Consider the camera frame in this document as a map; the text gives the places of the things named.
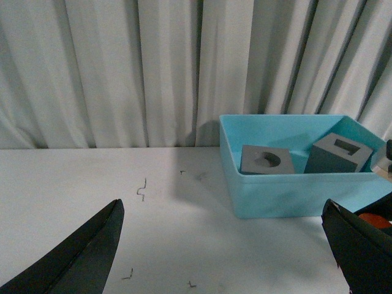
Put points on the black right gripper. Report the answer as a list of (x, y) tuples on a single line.
[(381, 161)]

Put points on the orange cylinder part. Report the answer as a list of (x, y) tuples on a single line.
[(377, 221)]

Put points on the blue plastic box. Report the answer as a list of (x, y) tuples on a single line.
[(298, 194)]

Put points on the gray cube with square hole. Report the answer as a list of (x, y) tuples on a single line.
[(337, 154)]

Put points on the gray cube with round hole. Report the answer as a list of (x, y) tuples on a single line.
[(263, 160)]

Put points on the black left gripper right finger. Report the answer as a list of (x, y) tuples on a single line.
[(361, 249)]

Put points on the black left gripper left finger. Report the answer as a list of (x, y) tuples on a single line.
[(79, 264)]

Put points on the white pleated curtain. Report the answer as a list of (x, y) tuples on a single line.
[(110, 74)]

